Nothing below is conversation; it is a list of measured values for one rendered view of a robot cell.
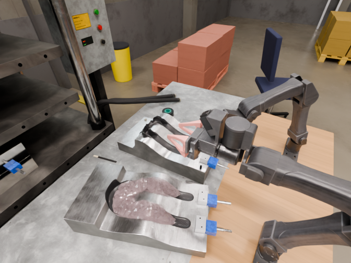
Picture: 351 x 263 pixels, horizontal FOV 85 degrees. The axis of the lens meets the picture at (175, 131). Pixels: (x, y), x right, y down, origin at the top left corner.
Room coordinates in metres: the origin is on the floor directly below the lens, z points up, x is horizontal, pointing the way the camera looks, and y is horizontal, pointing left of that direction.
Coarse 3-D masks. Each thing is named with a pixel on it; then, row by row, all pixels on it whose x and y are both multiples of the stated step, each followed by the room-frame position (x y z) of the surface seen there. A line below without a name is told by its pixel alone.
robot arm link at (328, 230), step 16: (272, 224) 0.27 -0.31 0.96; (288, 224) 0.25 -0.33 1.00; (304, 224) 0.23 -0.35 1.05; (320, 224) 0.22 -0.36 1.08; (336, 224) 0.20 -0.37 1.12; (272, 240) 0.23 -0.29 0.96; (288, 240) 0.22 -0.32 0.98; (304, 240) 0.20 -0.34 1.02; (320, 240) 0.19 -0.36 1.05; (336, 240) 0.18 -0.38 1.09
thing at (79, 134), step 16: (64, 112) 1.14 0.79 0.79; (80, 112) 1.14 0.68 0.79; (32, 128) 0.95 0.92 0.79; (48, 128) 0.95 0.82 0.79; (64, 128) 0.95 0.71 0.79; (80, 128) 0.95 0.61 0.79; (112, 128) 1.00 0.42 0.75; (32, 144) 0.81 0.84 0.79; (48, 144) 0.81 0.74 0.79; (64, 144) 0.81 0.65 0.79; (80, 144) 0.81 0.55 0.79; (96, 144) 0.86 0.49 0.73; (48, 160) 0.69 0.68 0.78; (64, 160) 0.69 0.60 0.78; (32, 176) 0.58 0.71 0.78; (48, 176) 0.59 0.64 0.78; (16, 192) 0.49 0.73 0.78; (32, 192) 0.51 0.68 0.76; (0, 208) 0.42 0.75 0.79; (16, 208) 0.44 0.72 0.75; (0, 224) 0.37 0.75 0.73
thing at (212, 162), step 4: (204, 156) 0.60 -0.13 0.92; (208, 156) 0.60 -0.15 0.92; (200, 160) 0.58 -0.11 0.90; (204, 160) 0.58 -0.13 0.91; (208, 160) 0.58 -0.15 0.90; (212, 160) 0.58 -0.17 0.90; (216, 160) 0.58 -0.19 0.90; (208, 164) 0.57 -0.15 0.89; (212, 164) 0.56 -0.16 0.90; (216, 164) 0.56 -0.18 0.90; (220, 164) 0.56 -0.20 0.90; (228, 168) 0.55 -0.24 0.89
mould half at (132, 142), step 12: (168, 120) 0.85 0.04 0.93; (132, 132) 0.83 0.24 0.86; (156, 132) 0.75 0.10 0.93; (168, 132) 0.77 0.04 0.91; (120, 144) 0.74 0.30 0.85; (132, 144) 0.73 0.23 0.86; (144, 144) 0.67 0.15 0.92; (156, 144) 0.68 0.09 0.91; (180, 144) 0.71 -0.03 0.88; (144, 156) 0.67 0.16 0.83; (156, 156) 0.64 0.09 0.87; (168, 156) 0.63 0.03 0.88; (180, 156) 0.63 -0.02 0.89; (168, 168) 0.61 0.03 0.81; (180, 168) 0.58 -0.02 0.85; (192, 168) 0.55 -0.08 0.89; (204, 168) 0.55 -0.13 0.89; (204, 180) 0.54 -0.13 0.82
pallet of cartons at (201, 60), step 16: (208, 32) 3.24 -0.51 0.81; (224, 32) 3.24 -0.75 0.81; (176, 48) 3.56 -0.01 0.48; (192, 48) 2.62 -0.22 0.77; (208, 48) 2.58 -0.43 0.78; (224, 48) 3.26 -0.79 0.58; (160, 64) 2.83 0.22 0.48; (176, 64) 2.81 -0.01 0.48; (192, 64) 2.61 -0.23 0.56; (208, 64) 2.64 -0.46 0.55; (224, 64) 3.44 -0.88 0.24; (160, 80) 2.83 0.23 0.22; (176, 80) 2.72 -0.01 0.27; (192, 80) 2.60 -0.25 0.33; (208, 80) 2.70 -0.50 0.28
